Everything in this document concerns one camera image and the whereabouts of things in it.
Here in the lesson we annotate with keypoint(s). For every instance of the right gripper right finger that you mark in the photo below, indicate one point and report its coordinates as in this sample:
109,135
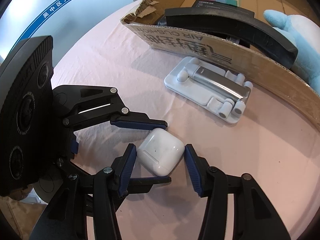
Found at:
254,215

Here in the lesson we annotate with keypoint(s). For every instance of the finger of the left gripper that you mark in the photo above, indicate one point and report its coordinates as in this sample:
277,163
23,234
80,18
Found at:
135,120
144,185

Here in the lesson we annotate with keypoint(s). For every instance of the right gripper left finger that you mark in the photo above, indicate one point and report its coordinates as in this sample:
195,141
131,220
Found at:
100,194

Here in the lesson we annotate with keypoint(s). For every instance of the white earbuds case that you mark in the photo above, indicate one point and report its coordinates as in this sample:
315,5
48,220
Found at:
160,152

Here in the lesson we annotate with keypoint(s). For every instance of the white folding phone stand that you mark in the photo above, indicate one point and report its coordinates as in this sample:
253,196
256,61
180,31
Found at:
217,90

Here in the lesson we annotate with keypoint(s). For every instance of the black product box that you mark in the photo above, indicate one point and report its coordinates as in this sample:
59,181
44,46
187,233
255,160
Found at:
216,5

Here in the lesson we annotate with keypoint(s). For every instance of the black curved bar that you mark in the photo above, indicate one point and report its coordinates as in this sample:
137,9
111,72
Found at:
255,32

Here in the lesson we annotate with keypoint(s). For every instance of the blue plush toy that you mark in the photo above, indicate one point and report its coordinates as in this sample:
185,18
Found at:
304,34

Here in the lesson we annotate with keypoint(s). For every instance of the tan jacket sleeve left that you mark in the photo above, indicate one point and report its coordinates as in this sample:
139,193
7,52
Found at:
21,216

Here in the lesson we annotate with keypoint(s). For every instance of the pink bed sheet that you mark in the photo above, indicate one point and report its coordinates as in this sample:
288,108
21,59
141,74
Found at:
271,141

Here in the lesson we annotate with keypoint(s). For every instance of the cardboard box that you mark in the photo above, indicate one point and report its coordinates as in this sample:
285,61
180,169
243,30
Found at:
148,22

